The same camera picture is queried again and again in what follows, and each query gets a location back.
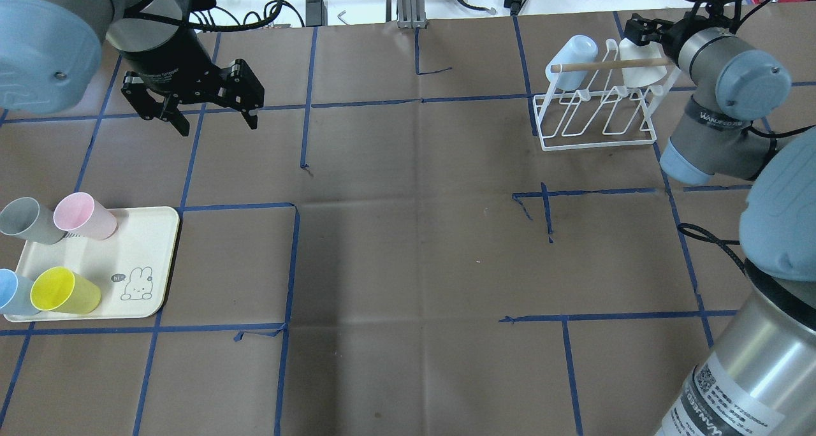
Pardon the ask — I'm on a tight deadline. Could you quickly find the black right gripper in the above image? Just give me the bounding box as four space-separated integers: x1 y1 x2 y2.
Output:
623 0 772 57

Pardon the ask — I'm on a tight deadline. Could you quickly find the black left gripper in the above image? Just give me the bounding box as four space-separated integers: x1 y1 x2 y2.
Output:
119 18 265 137

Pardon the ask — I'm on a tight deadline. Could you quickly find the white cream cup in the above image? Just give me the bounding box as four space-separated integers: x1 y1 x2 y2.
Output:
618 38 667 88

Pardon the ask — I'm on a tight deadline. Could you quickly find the light blue cup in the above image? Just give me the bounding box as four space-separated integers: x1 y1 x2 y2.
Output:
545 34 598 92
1 268 40 316

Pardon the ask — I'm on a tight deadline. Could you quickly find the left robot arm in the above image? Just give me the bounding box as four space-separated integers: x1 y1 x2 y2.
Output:
1 0 274 136

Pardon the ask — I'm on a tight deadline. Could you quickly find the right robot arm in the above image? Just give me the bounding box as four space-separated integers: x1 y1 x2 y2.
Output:
625 0 815 435

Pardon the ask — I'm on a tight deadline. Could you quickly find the pink cup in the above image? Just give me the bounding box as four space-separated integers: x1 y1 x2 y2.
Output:
53 192 119 240

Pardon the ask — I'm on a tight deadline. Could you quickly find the grey cup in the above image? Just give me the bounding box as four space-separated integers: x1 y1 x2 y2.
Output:
1 197 66 245

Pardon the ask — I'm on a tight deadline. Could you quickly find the yellow cup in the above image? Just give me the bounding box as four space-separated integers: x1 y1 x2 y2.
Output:
30 266 101 314

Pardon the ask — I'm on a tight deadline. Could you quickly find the black power adapter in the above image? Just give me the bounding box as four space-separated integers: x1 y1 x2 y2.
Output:
304 0 328 27

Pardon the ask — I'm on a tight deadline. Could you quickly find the cream plastic tray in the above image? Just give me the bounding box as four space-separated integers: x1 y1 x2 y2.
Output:
5 206 180 323

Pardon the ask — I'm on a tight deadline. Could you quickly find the white wire cup rack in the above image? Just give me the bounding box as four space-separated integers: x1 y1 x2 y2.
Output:
532 39 681 151

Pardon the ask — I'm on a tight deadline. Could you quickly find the black braided cable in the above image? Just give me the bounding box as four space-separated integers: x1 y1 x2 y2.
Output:
677 222 747 274

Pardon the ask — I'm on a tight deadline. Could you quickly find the aluminium frame post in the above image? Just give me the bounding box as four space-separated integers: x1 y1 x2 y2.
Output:
397 0 426 29

